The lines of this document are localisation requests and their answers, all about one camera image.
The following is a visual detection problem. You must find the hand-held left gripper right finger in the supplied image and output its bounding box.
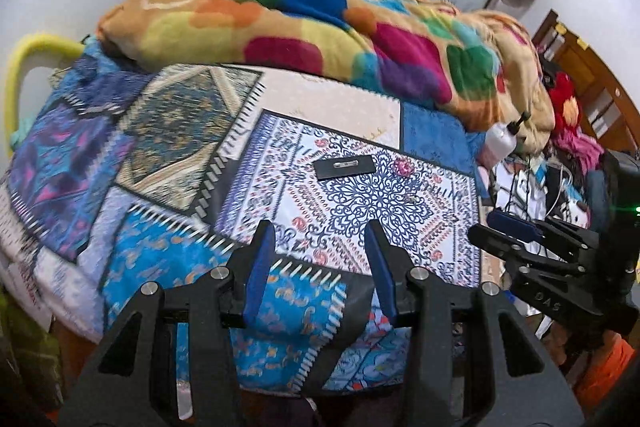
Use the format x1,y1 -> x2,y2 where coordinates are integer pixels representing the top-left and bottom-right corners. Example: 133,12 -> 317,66
364,219 -> 586,427

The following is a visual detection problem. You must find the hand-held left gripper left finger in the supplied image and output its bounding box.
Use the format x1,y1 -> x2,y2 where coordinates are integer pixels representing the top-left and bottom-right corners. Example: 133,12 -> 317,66
60,219 -> 278,427

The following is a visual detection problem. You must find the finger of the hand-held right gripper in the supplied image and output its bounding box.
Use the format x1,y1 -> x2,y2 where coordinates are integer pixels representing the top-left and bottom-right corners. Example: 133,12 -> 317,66
486,209 -> 601,258
467,224 -> 593,279

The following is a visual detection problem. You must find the black badge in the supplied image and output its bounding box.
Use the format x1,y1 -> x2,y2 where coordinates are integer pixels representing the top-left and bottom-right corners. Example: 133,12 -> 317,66
310,155 -> 377,180

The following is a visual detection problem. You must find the white plastic bottle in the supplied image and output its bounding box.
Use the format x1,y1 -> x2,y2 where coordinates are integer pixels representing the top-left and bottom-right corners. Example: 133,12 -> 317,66
483,113 -> 532,168

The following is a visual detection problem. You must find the orange cloth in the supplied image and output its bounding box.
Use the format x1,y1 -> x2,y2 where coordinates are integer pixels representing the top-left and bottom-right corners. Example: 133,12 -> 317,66
574,336 -> 637,409

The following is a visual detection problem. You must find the red plush toy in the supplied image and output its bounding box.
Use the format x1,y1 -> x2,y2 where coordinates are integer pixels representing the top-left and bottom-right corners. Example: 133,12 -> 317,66
546,72 -> 585,138

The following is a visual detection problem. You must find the patchwork bed sheet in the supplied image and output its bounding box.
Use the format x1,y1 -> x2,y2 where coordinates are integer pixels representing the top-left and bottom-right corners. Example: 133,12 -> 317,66
0,41 -> 485,400

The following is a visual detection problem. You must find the wooden shelf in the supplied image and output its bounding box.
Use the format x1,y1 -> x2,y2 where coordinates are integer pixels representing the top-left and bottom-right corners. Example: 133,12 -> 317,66
531,9 -> 640,154

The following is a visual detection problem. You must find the green cloth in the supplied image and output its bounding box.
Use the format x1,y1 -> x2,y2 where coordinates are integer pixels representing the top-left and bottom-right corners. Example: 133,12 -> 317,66
0,289 -> 67,414

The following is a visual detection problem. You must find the colourful fleece blanket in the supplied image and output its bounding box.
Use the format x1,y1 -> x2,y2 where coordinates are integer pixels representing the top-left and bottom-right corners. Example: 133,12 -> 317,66
97,0 -> 557,148

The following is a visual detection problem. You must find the tangle of black cables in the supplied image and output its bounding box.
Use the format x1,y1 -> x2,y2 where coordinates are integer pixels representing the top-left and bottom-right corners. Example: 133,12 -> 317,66
487,154 -> 593,233

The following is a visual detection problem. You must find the yellow bed frame tube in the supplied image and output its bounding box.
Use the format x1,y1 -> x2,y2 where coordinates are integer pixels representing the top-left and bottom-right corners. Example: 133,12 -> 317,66
5,33 -> 85,158

